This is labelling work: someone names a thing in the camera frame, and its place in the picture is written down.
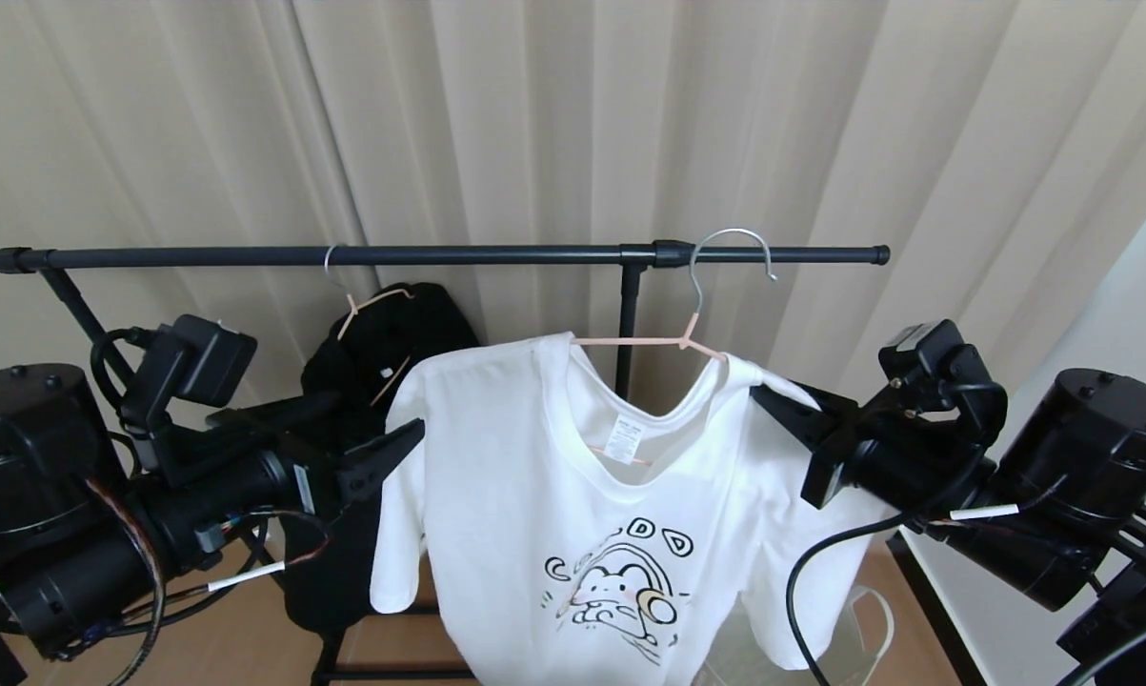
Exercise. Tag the white printed t-shirt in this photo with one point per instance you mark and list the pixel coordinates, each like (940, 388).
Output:
(515, 457)

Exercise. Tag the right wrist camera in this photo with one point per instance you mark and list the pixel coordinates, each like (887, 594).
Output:
(944, 372)

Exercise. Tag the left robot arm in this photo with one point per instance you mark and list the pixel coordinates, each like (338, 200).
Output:
(39, 448)

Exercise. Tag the pink clothes hanger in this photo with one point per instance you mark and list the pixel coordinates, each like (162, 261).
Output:
(382, 297)
(630, 341)

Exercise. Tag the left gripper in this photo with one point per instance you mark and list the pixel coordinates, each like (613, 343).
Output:
(239, 495)

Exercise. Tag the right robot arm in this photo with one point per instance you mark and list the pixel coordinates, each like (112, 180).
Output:
(1087, 448)

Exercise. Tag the white laundry basket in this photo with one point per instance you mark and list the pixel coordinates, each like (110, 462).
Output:
(734, 657)

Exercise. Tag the beige curtain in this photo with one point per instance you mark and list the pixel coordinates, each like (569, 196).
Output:
(630, 114)

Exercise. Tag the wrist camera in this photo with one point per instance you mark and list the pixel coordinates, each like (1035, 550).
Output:
(201, 357)
(944, 372)

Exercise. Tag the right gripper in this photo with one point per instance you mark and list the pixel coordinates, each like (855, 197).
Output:
(877, 467)

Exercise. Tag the black clothes rack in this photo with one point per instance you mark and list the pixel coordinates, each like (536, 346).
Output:
(487, 254)

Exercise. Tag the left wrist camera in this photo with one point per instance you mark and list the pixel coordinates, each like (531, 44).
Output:
(201, 357)

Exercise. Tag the black shorts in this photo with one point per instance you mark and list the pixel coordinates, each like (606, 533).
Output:
(401, 333)

